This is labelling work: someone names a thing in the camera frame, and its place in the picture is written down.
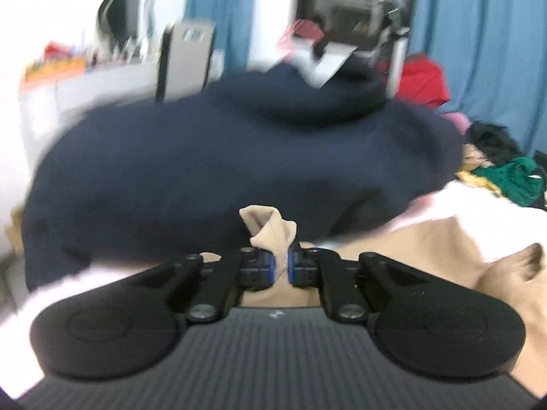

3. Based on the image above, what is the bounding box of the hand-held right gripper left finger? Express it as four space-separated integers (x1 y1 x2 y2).
141 245 277 324

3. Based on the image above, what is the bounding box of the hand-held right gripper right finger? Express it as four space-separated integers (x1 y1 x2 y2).
287 243 429 324

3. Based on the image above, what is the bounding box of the tan shirt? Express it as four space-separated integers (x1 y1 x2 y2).
200 205 547 399

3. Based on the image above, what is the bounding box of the pink clothes hanger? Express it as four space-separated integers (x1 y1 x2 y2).
277 19 326 54

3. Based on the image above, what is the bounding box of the navy blue hoodie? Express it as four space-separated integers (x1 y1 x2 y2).
21 57 466 293

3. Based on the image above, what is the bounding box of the pastel bed sheet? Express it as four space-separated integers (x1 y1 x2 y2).
0 178 476 399

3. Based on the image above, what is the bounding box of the yellowish tan garment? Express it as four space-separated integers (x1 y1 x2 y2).
455 144 510 198

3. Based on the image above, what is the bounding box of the pink garment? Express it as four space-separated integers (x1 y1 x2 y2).
442 111 471 136

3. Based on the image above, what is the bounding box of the red garment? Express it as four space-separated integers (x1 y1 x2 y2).
375 53 452 110

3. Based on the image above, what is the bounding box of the grey computer tower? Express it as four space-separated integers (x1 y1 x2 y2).
156 19 217 104

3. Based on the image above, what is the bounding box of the silver tripod stand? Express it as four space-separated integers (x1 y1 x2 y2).
366 0 412 100

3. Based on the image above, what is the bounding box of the green garment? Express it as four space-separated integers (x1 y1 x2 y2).
469 156 547 209

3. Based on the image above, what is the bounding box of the white desk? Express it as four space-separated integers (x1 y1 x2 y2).
17 56 168 156

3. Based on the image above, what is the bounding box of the cardboard box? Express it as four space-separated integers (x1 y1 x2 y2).
5 207 27 259

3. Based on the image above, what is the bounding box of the narrow blue curtain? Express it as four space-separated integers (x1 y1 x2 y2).
186 0 258 83

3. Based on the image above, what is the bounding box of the group of small cosmetic bottles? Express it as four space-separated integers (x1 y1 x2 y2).
83 30 148 66

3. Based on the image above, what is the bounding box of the orange tray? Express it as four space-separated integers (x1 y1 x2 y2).
22 57 87 84

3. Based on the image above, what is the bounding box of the grey office chair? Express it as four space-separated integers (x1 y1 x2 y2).
96 0 155 53

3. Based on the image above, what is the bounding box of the wide blue curtain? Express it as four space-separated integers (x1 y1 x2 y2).
411 0 547 160

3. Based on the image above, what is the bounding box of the red desk clutter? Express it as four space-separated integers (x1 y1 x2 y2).
43 40 71 59

